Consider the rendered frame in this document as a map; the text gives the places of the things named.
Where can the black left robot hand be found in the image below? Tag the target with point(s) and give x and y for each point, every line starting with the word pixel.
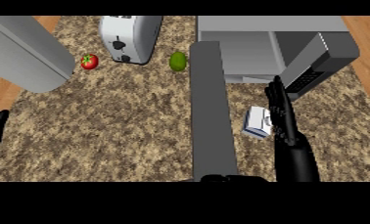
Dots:
pixel 4 122

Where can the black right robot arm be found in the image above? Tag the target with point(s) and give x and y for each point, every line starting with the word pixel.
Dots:
pixel 298 166

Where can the grey microwave door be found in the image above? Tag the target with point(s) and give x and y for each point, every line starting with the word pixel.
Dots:
pixel 213 113

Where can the white blue milk carton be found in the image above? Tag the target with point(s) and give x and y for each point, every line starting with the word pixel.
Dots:
pixel 255 122

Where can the grey microwave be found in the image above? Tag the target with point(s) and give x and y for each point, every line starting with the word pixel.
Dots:
pixel 270 48

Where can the red tomato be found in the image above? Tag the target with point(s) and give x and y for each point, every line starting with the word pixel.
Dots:
pixel 90 62

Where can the silver toaster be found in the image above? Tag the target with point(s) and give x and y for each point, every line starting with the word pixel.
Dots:
pixel 130 38

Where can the green avocado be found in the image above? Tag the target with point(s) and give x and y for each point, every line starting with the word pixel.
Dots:
pixel 178 61

